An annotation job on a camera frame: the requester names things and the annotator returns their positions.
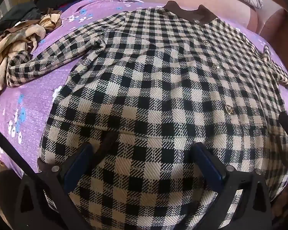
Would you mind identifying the small pink cushion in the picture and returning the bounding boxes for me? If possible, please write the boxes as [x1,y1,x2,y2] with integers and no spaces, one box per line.
[256,0,288,42]

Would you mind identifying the black cable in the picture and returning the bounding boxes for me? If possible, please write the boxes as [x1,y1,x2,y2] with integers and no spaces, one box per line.
[0,124,89,230]

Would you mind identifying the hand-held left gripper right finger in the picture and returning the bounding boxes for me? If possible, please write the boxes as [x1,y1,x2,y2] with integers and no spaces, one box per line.
[192,142,272,230]

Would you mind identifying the beige brown crumpled clothes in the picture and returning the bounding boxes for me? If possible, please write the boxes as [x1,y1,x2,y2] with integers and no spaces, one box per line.
[0,13,63,97]

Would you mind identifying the purple floral bedsheet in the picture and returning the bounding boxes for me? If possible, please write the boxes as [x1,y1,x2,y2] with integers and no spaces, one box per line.
[0,0,288,180]

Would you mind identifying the black beige checked coat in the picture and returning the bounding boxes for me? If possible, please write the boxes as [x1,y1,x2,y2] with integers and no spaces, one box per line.
[6,1,288,230]

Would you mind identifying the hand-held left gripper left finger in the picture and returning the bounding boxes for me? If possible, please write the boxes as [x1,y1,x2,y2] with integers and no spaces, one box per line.
[14,142,96,230]

